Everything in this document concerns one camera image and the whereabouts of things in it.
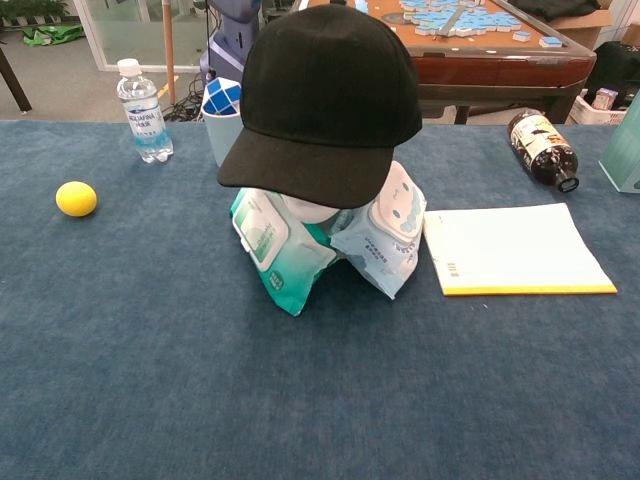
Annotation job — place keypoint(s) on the green wet wipes pack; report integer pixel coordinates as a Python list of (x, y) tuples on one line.
[(280, 270)]

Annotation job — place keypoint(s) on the blue white snake puzzle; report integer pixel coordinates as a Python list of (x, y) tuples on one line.
[(220, 97)]

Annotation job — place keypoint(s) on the green bag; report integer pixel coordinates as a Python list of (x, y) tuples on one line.
[(50, 36)]

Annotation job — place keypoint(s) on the small blue white carton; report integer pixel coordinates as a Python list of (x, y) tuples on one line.
[(605, 99)]

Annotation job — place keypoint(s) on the green hedge plants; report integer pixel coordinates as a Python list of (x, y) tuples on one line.
[(30, 10)]

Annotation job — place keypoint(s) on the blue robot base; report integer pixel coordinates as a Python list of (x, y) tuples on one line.
[(227, 45)]

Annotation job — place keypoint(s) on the black baseball cap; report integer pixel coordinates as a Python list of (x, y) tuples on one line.
[(325, 100)]

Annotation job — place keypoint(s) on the light blue wet wipes pack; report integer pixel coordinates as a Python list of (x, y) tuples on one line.
[(385, 240)]

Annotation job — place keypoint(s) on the teal product box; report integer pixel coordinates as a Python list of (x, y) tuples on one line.
[(625, 155)]

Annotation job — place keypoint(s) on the light blue plastic cup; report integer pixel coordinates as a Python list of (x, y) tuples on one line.
[(220, 140)]

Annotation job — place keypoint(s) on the white notebook with yellow edge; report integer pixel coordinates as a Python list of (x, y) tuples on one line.
[(510, 250)]

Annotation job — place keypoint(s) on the blue mahjong tile pile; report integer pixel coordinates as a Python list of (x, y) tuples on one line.
[(450, 17)]

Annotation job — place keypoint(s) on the black cloth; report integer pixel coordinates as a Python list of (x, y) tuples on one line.
[(555, 7)]

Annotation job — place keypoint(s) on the clear plastic water bottle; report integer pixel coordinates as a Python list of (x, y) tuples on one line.
[(145, 120)]

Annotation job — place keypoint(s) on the white framed glass partition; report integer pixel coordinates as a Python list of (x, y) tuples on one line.
[(145, 35)]

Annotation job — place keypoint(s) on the black bag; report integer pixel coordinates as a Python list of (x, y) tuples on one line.
[(620, 65)]

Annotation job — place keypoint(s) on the yellow ball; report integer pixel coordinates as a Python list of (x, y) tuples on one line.
[(76, 199)]

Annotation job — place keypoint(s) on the wooden pole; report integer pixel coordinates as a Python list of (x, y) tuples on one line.
[(170, 50)]

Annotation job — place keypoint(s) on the black table leg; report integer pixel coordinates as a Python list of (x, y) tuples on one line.
[(15, 80)]

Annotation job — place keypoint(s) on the dark brown drink bottle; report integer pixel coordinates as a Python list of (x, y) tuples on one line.
[(545, 150)]

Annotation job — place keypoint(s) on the brown mahjong table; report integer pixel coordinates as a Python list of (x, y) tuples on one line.
[(500, 65)]

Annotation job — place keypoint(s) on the brown cardboard box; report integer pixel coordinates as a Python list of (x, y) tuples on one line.
[(585, 32)]

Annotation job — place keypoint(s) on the blue carpet table cover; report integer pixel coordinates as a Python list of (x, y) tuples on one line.
[(300, 390)]

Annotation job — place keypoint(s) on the white plastic basket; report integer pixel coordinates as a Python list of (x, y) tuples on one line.
[(590, 115)]

